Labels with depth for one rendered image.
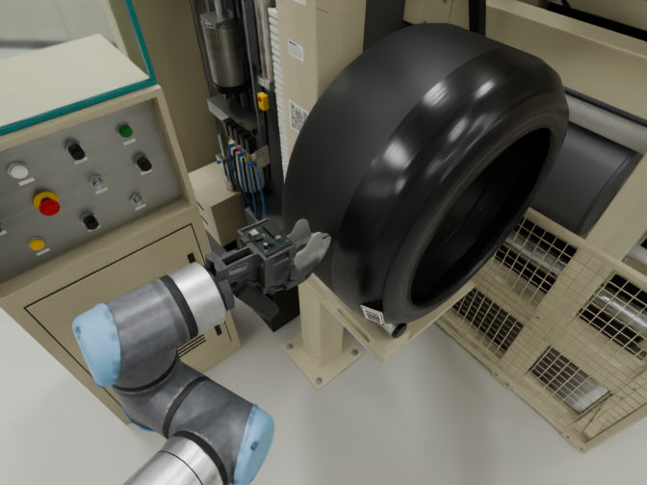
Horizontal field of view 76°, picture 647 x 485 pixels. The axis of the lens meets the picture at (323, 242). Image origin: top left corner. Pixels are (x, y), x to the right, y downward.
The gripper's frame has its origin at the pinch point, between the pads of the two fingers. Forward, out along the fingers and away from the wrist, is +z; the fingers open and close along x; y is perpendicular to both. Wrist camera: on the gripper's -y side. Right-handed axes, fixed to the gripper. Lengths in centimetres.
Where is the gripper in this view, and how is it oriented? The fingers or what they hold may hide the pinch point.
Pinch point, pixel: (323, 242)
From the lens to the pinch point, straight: 68.4
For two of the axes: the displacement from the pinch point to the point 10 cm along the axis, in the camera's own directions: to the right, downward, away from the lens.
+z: 7.7, -4.0, 5.1
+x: -6.4, -5.8, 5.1
